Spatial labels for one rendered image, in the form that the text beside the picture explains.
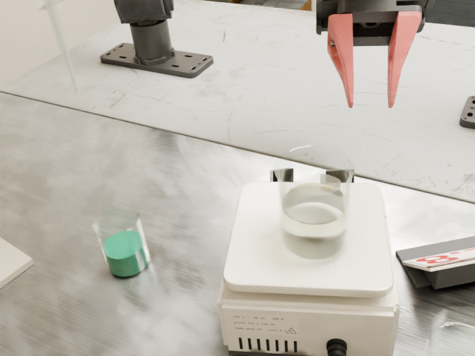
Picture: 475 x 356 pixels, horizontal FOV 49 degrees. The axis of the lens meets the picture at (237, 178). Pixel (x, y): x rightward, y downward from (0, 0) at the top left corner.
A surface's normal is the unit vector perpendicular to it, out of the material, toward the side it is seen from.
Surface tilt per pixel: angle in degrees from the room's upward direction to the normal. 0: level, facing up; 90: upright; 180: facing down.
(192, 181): 0
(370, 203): 0
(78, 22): 90
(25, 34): 90
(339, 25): 63
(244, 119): 0
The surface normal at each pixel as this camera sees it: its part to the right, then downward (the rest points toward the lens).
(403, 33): -0.15, 0.17
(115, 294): -0.08, -0.80
